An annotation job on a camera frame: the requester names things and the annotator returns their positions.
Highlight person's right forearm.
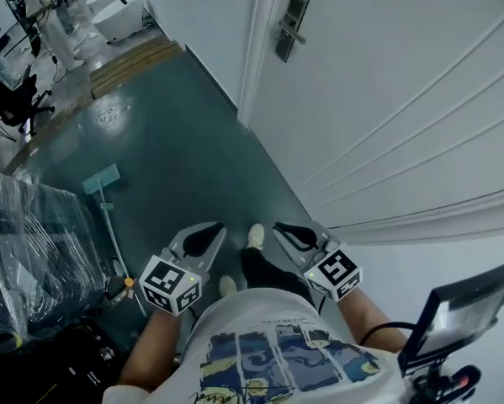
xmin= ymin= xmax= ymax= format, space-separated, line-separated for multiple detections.
xmin=337 ymin=284 xmax=409 ymax=354

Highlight black chest-mounted monitor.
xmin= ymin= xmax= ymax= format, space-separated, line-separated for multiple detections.
xmin=396 ymin=262 xmax=504 ymax=379

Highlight black equipment case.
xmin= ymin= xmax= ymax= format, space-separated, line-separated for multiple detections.
xmin=0 ymin=309 xmax=152 ymax=404

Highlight black camera rig handle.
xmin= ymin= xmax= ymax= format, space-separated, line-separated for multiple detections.
xmin=410 ymin=364 xmax=483 ymax=404

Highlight person's black trouser leg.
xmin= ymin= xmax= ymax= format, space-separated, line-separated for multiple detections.
xmin=238 ymin=244 xmax=316 ymax=307

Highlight white panelled door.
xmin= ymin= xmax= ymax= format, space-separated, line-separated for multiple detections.
xmin=237 ymin=0 xmax=504 ymax=243

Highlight silver black door lock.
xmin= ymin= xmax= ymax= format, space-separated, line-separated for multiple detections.
xmin=272 ymin=0 xmax=311 ymax=63

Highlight white bathtub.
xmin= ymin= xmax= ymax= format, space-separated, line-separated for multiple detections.
xmin=92 ymin=0 xmax=146 ymax=42

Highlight stack of wooden planks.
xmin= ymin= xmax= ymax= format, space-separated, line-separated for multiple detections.
xmin=88 ymin=38 xmax=184 ymax=99

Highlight white printed t-shirt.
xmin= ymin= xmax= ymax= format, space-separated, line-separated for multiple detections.
xmin=102 ymin=287 xmax=411 ymax=404

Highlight plastic-wrapped furniture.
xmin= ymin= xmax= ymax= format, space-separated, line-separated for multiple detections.
xmin=0 ymin=169 xmax=112 ymax=343

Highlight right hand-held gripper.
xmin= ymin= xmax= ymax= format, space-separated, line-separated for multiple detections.
xmin=273 ymin=221 xmax=364 ymax=303

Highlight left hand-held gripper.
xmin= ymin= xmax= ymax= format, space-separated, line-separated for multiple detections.
xmin=138 ymin=221 xmax=228 ymax=317

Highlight flat mop with metal pole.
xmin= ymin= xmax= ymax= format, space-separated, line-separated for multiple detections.
xmin=82 ymin=162 xmax=148 ymax=318

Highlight person's left forearm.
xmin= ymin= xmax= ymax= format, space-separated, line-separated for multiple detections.
xmin=116 ymin=305 xmax=186 ymax=391

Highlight white shoe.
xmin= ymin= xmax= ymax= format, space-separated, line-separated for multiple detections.
xmin=218 ymin=274 xmax=238 ymax=298
xmin=247 ymin=223 xmax=266 ymax=251

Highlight tool with orange cap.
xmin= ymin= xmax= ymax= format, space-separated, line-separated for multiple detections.
xmin=103 ymin=274 xmax=135 ymax=307

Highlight black office chair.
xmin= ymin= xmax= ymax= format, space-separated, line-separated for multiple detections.
xmin=0 ymin=72 xmax=56 ymax=143

